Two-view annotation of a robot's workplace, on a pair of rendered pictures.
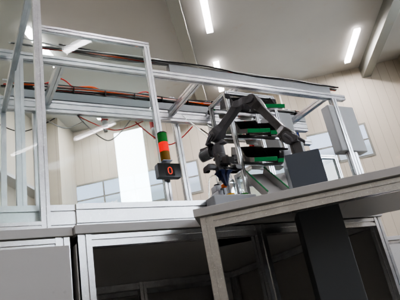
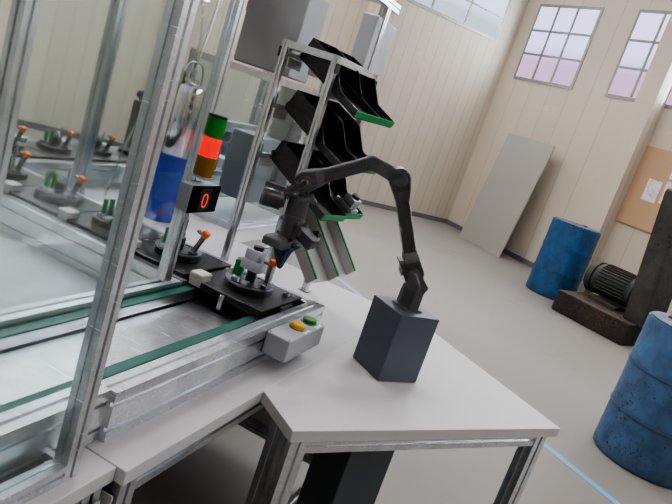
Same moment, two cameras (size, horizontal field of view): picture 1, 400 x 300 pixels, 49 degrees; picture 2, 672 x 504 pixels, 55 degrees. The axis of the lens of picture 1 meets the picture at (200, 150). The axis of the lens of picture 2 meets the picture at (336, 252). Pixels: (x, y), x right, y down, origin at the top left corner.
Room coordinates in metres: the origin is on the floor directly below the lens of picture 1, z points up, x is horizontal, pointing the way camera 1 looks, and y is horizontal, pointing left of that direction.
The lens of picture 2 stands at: (0.52, 0.86, 1.55)
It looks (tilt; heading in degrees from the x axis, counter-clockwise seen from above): 13 degrees down; 322
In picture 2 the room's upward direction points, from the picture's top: 18 degrees clockwise
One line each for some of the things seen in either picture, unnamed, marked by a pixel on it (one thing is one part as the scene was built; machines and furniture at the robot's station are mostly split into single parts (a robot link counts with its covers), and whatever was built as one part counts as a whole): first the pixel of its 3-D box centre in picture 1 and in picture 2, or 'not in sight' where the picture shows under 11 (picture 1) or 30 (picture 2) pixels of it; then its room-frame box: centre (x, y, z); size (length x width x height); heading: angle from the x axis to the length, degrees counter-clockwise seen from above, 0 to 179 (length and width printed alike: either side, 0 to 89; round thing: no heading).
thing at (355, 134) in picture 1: (356, 169); (347, 124); (3.41, -1.21, 1.42); 0.30 x 0.09 x 1.13; 122
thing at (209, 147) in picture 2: (163, 147); (210, 146); (2.01, 0.17, 1.33); 0.05 x 0.05 x 0.05
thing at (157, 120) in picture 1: (158, 128); (213, 94); (2.04, 0.19, 1.46); 0.03 x 0.03 x 1.00; 32
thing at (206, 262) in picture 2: not in sight; (180, 240); (2.23, 0.09, 1.01); 0.24 x 0.24 x 0.13; 32
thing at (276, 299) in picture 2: not in sight; (246, 290); (2.01, -0.05, 0.96); 0.24 x 0.24 x 0.02; 32
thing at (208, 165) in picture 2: (165, 156); (204, 165); (2.01, 0.17, 1.28); 0.05 x 0.05 x 0.05
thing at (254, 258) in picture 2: (216, 191); (253, 256); (2.02, -0.04, 1.06); 0.08 x 0.04 x 0.07; 32
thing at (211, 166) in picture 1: (221, 162); (290, 229); (1.95, -0.09, 1.18); 0.19 x 0.06 x 0.08; 122
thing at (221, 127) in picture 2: (162, 138); (215, 127); (2.01, 0.17, 1.38); 0.05 x 0.05 x 0.05
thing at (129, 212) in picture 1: (186, 213); (234, 350); (1.74, 0.10, 0.91); 0.89 x 0.06 x 0.11; 122
